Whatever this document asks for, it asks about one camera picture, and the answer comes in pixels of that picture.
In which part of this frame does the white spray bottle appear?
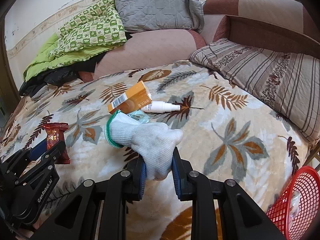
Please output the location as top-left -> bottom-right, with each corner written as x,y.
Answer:
140,101 -> 181,113

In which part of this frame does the striped floral pillow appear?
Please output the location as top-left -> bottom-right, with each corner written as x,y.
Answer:
190,38 -> 319,144

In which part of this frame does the red plastic mesh basket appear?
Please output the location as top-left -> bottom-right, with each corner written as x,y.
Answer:
266,166 -> 319,239

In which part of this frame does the orange medicine box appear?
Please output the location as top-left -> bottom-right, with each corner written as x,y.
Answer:
107,81 -> 152,114

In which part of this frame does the grey quilted pillow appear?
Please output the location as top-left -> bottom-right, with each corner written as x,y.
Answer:
114,0 -> 204,33

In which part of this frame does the black garment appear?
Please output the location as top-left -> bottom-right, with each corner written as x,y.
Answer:
18,52 -> 106,97

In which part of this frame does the pink quilted bolster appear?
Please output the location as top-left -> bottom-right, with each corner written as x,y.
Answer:
79,29 -> 206,82

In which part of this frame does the red foil snack packet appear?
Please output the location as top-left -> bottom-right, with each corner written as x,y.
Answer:
43,122 -> 71,165

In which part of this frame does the green checkered quilt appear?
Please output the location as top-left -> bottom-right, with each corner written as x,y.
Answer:
23,0 -> 127,82

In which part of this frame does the white knit work glove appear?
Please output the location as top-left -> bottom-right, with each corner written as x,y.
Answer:
105,110 -> 183,180

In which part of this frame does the teal cartoon wipes pouch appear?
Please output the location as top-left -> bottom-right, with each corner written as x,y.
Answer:
127,109 -> 150,124

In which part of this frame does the brown patchwork headboard cushion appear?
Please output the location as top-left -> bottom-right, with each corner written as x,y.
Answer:
200,0 -> 319,57

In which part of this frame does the leaf pattern bed blanket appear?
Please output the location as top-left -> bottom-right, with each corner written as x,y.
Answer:
1,61 -> 310,224

